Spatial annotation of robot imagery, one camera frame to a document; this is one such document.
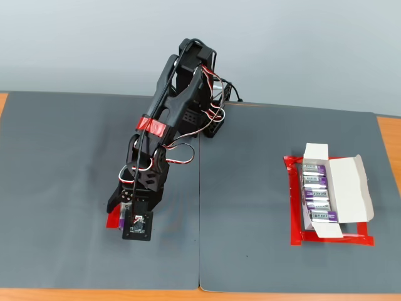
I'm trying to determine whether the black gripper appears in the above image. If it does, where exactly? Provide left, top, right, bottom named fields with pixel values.
left=105, top=163, right=170, bottom=216

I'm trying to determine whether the purple silver Bexel battery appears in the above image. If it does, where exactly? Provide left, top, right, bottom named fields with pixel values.
left=303, top=187, right=330, bottom=201
left=118, top=203, right=130, bottom=231
left=302, top=164, right=327, bottom=176
left=310, top=209, right=338, bottom=223
left=305, top=201, right=331, bottom=211
left=303, top=176, right=328, bottom=188

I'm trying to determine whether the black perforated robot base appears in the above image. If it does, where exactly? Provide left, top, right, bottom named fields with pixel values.
left=183, top=106, right=227, bottom=139

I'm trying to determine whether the white cardboard box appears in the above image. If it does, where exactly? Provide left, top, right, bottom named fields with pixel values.
left=300, top=142, right=375, bottom=240

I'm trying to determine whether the red tape patch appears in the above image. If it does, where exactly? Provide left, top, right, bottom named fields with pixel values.
left=105, top=213, right=123, bottom=230

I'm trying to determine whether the grey table mat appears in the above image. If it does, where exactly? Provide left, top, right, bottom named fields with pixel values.
left=199, top=102, right=401, bottom=294
left=0, top=90, right=201, bottom=291

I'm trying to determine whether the red tape wrap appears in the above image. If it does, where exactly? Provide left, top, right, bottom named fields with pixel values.
left=134, top=115, right=169, bottom=138

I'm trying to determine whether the short red white servo wire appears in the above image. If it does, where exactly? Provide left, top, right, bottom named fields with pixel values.
left=118, top=156, right=157, bottom=185

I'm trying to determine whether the black square wrist camera module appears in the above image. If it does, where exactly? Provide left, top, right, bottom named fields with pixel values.
left=121, top=210, right=154, bottom=241

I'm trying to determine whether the long red white servo wire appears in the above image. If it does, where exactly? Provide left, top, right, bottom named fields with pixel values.
left=161, top=65, right=227, bottom=166

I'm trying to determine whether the black power cable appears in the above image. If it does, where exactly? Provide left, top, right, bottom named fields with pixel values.
left=224, top=80, right=244, bottom=103

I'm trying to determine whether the red tape frame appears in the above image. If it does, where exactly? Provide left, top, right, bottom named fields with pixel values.
left=283, top=154, right=376, bottom=247

